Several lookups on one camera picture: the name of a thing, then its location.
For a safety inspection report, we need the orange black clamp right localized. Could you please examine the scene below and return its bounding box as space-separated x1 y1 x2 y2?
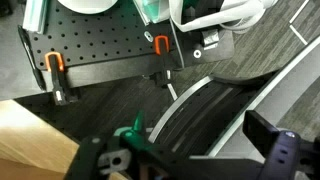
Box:
151 35 171 88

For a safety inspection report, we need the orange black clamp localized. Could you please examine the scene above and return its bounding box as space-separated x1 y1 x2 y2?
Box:
45 51 78 106
151 35 171 88

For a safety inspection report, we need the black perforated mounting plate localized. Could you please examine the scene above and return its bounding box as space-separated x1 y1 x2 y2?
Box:
29 0 178 70

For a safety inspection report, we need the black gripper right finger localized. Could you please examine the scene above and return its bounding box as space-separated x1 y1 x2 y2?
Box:
242 110 320 180

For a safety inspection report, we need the grey mesh office chair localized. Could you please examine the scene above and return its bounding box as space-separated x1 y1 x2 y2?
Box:
148 37 320 160

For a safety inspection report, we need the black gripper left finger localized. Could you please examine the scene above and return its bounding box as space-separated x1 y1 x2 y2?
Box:
64 135 132 180

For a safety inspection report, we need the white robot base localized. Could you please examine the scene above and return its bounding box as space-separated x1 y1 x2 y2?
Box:
133 0 279 34

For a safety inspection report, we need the orange black clamp left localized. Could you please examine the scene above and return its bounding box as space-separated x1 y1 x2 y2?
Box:
45 51 78 106

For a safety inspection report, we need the green clamp handle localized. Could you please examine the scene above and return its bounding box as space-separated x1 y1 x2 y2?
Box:
113 110 147 143

